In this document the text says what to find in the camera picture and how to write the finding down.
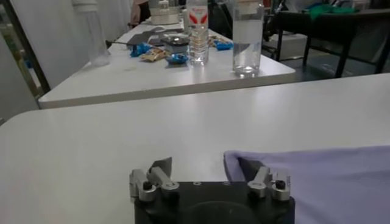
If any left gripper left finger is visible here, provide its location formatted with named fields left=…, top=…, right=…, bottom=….
left=129, top=156, right=180, bottom=203

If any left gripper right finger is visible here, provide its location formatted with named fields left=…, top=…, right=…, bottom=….
left=237, top=156, right=292, bottom=202

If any purple t-shirt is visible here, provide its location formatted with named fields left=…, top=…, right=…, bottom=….
left=223, top=145, right=390, bottom=224

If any white side table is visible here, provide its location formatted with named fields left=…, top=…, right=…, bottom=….
left=38, top=18, right=297, bottom=110

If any blue snack packet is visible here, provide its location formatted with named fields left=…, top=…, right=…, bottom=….
left=166, top=53, right=190, bottom=65
left=129, top=41, right=153, bottom=58
left=213, top=39, right=234, bottom=52

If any tan snack packet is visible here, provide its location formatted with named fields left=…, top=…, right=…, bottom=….
left=140, top=47, right=170, bottom=63

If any tall clear water bottle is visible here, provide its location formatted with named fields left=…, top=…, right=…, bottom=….
left=232, top=0, right=265, bottom=79

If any grey closed laptop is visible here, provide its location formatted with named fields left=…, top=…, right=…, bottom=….
left=126, top=29, right=183, bottom=46

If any red label water bottle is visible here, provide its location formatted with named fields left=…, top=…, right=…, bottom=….
left=186, top=0, right=210, bottom=67

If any clear tumbler white lid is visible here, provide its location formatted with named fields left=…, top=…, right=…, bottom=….
left=71, top=0, right=111, bottom=67

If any person in pink top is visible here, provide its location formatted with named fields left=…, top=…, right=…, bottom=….
left=129, top=0, right=150, bottom=28

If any black table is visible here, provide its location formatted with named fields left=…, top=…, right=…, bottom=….
left=272, top=7, right=390, bottom=79

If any green cloth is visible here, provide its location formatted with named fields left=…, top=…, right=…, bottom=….
left=307, top=2, right=359, bottom=19

